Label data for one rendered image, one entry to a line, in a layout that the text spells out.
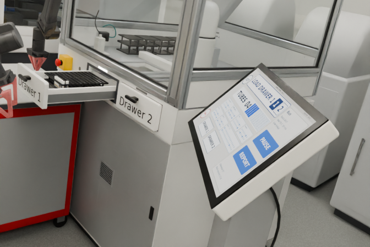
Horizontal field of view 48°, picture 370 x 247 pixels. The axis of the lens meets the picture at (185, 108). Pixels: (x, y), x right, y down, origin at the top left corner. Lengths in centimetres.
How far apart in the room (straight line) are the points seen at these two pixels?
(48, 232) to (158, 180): 90
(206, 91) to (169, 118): 18
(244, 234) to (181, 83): 60
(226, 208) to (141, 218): 96
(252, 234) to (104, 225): 107
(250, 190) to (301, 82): 126
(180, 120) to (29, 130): 78
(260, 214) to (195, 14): 71
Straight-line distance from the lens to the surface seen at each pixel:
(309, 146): 90
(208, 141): 116
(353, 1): 473
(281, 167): 90
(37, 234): 240
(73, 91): 178
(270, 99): 111
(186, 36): 149
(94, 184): 214
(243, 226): 118
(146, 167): 174
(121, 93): 180
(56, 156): 217
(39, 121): 204
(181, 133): 160
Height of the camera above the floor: 143
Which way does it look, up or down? 18 degrees down
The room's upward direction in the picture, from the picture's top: 11 degrees clockwise
